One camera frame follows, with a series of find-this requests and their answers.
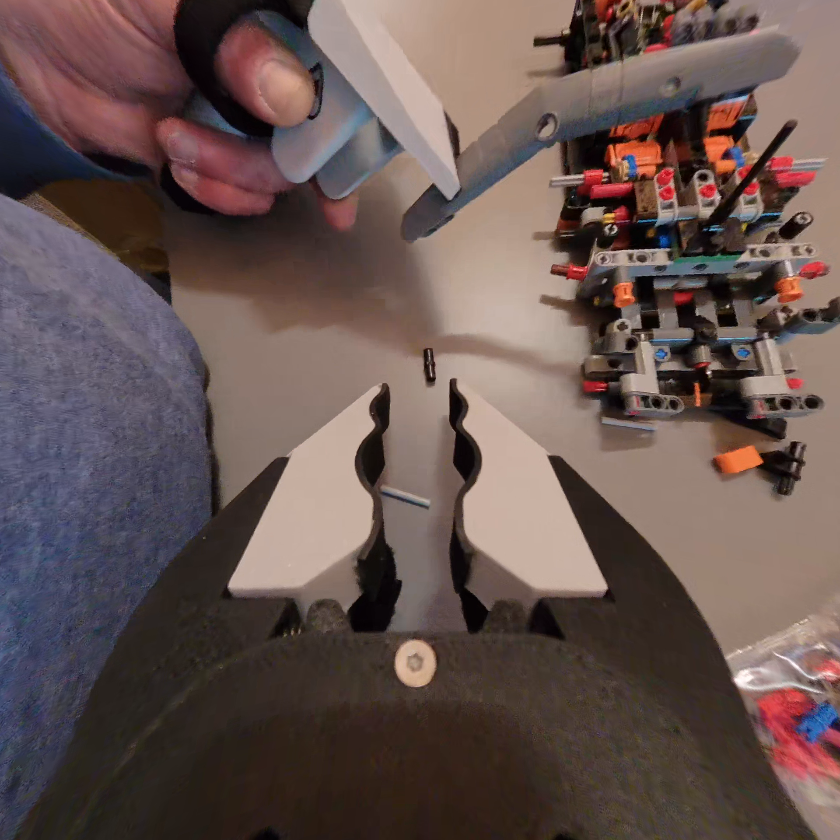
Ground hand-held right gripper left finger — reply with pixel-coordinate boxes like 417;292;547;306
227;384;403;632

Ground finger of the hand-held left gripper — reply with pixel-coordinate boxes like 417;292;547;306
307;0;463;202

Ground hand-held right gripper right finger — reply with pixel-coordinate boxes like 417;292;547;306
448;378;609;632

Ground grey lego panel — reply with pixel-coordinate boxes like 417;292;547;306
400;26;803;244

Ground lego car chassis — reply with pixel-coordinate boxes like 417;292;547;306
533;0;828;442

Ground small clear bag lego pins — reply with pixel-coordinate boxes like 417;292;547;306
727;613;840;840

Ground orange lego connector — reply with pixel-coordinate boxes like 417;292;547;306
713;445;765;474

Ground black lego pin connector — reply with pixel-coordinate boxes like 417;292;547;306
761;441;808;496

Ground person's left hand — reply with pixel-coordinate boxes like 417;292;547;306
0;0;361;232

